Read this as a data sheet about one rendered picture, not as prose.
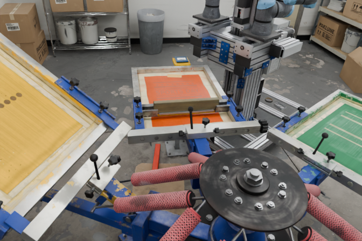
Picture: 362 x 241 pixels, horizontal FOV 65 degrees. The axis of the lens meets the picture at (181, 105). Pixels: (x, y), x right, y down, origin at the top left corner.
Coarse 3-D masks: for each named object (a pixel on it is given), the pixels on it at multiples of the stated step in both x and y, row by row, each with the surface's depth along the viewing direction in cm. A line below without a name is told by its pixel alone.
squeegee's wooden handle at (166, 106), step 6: (156, 102) 159; (162, 102) 159; (168, 102) 160; (174, 102) 160; (180, 102) 161; (186, 102) 162; (192, 102) 162; (198, 102) 163; (204, 102) 164; (210, 102) 165; (216, 102) 166; (156, 108) 160; (162, 108) 161; (168, 108) 162; (174, 108) 162; (180, 108) 163; (186, 108) 164; (198, 108) 166; (204, 108) 166; (210, 108) 167
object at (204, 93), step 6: (174, 78) 207; (180, 78) 208; (186, 78) 208; (192, 78) 208; (198, 78) 209; (198, 84) 200; (204, 90) 194; (204, 96) 187; (210, 96) 188; (192, 114) 169; (198, 114) 170; (204, 114) 170; (210, 114) 170; (216, 114) 170; (198, 120) 164; (210, 120) 165; (216, 120) 165; (222, 120) 165
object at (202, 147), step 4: (192, 140) 140; (196, 140) 136; (200, 140) 136; (204, 140) 136; (196, 144) 133; (200, 144) 133; (204, 144) 134; (196, 148) 133; (200, 148) 131; (204, 148) 131; (208, 148) 131; (196, 152) 134; (200, 152) 129; (204, 152) 129; (208, 152) 129; (208, 156) 129
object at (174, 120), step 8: (152, 80) 203; (160, 80) 203; (168, 80) 204; (152, 88) 193; (152, 96) 184; (152, 120) 162; (160, 120) 162; (168, 120) 163; (176, 120) 163; (184, 120) 163
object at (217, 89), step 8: (136, 72) 205; (144, 72) 211; (152, 72) 212; (160, 72) 213; (168, 72) 214; (208, 72) 210; (136, 80) 194; (216, 80) 200; (136, 88) 185; (216, 88) 190; (232, 120) 164
